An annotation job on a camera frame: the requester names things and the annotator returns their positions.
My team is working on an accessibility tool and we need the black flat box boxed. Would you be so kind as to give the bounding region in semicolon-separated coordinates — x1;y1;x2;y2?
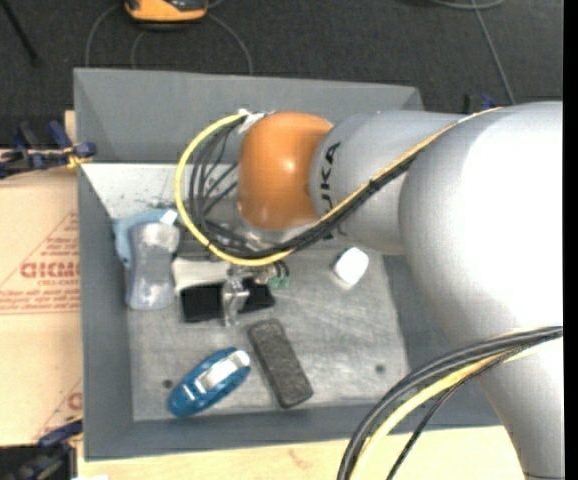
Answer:
179;280;276;324

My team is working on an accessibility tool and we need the dark grey flat block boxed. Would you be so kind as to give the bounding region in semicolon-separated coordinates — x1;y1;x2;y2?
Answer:
246;318;316;410

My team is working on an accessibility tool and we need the clear plastic bottle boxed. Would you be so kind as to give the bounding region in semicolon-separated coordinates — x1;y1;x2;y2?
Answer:
124;221;181;312

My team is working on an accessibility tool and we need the small white cup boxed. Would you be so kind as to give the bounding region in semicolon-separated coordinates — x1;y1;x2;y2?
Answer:
329;246;371;290

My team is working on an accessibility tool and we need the grey metal bin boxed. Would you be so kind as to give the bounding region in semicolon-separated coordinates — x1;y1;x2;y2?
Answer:
72;67;501;459

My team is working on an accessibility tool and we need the light blue plastic bottle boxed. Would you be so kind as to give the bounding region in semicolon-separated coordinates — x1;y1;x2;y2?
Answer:
112;209;180;270

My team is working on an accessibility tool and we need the brown cardboard board red print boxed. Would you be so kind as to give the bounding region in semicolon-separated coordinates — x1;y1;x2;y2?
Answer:
0;147;84;450

